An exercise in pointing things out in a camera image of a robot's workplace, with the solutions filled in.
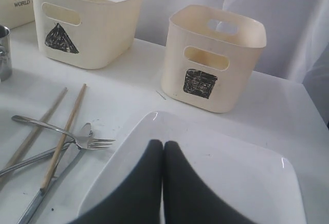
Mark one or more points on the stainless steel spoon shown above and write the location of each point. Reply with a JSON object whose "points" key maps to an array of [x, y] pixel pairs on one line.
{"points": [[28, 161]]}

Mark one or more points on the white square plate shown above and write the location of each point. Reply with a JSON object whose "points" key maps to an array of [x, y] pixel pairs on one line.
{"points": [[260, 183]]}

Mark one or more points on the dark wooden chopstick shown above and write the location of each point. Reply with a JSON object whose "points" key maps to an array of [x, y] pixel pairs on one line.
{"points": [[60, 144]]}

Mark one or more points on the stainless steel fork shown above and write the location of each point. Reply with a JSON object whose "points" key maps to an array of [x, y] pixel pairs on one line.
{"points": [[83, 142]]}

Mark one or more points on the light wooden chopstick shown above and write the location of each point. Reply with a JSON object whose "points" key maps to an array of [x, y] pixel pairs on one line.
{"points": [[29, 140]]}

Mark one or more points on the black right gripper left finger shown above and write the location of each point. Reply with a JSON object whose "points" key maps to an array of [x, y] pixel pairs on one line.
{"points": [[137, 199]]}

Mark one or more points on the white backdrop curtain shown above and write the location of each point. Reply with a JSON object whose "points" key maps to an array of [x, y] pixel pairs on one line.
{"points": [[297, 32]]}

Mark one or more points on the cream bin with black triangle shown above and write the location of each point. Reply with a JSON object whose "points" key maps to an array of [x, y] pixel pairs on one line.
{"points": [[85, 33]]}

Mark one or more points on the cream bin with black square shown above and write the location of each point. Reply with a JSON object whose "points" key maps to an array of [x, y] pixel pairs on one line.
{"points": [[210, 55]]}

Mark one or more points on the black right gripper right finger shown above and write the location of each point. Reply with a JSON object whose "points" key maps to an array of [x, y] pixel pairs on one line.
{"points": [[186, 198]]}

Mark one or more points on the cream bin with black circle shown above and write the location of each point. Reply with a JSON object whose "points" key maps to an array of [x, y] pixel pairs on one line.
{"points": [[15, 13]]}

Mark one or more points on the stainless steel table knife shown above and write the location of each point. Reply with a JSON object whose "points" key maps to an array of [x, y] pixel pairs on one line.
{"points": [[67, 158]]}

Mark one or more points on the steel mug with band handle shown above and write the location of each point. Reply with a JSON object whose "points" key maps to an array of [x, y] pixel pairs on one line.
{"points": [[6, 64]]}

